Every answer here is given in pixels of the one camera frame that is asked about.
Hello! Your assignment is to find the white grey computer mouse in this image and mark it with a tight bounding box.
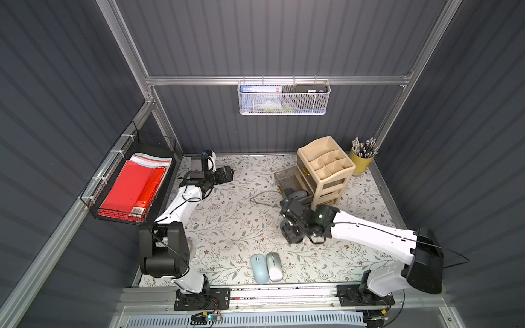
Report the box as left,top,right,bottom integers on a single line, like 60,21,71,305
266,252,284,282

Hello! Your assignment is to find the beige drawer organizer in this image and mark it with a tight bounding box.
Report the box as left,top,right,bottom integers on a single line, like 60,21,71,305
296,136,355,210

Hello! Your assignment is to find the light blue computer mouse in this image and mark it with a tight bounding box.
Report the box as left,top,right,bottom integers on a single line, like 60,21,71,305
250,254,269,285

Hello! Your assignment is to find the black computer mouse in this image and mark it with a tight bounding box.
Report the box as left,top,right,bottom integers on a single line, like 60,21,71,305
287,190,309,203

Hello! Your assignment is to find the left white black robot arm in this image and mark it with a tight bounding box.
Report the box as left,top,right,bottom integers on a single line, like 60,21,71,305
139,165,234,295

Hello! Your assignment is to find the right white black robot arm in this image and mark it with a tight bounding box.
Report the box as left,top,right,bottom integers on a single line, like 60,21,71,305
280,198,444,305

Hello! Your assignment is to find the blue white box in basket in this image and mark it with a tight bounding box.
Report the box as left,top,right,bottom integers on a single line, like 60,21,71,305
239,85,283,113

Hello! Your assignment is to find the yellow pencil cup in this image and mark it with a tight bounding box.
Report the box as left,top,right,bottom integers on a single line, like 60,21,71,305
349,150,373,176

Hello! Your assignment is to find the red folder stack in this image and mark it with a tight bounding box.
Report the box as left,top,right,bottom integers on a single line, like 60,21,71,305
97,153,172,224

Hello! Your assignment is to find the black device in basket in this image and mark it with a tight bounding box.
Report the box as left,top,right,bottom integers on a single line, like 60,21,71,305
293,83,329,94

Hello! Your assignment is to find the small green circuit board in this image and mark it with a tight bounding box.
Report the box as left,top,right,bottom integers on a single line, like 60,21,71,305
190,312,223,327

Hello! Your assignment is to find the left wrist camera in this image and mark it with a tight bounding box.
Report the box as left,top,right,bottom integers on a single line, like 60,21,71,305
201,150,217,172

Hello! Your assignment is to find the white mesh wall basket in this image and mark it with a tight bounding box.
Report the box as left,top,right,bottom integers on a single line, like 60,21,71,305
237,78,332,116

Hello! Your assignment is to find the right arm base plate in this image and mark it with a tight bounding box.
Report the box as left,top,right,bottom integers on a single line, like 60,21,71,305
336,284,395,308

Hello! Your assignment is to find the black wire side basket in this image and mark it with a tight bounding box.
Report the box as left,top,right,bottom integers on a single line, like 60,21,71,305
81,123,177,226

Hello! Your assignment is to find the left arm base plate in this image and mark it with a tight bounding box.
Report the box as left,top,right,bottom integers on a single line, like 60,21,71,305
174,288,231,312

